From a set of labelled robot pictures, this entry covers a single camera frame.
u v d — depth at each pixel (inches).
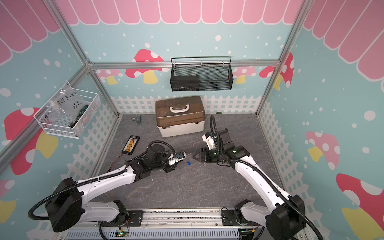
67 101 28.0
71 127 25.0
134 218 29.3
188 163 37.0
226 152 22.8
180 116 36.4
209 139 28.0
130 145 39.3
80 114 28.8
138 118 45.6
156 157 24.7
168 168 26.2
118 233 28.2
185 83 35.9
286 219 15.1
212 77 39.3
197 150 38.8
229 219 29.2
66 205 16.1
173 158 26.0
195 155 28.7
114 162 37.3
